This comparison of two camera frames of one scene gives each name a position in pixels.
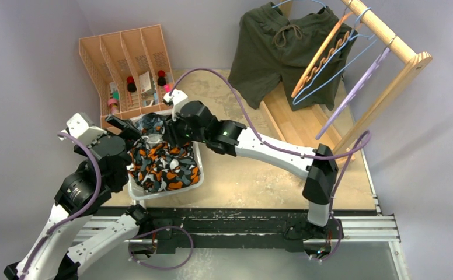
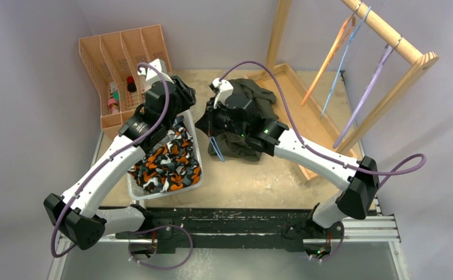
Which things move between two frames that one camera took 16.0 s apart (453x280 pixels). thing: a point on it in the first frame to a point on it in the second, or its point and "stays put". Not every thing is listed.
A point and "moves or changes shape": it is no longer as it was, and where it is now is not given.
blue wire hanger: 347,69 to 342,60
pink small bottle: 114,106 stays put
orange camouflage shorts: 155,166 stays put
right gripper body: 181,133 to 219,122
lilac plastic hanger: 375,67 to 386,57
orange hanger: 340,34 moves or changes shape
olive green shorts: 306,56 moves or changes shape
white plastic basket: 136,193 stays put
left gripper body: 124,176 to 184,101
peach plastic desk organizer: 133,69 stays put
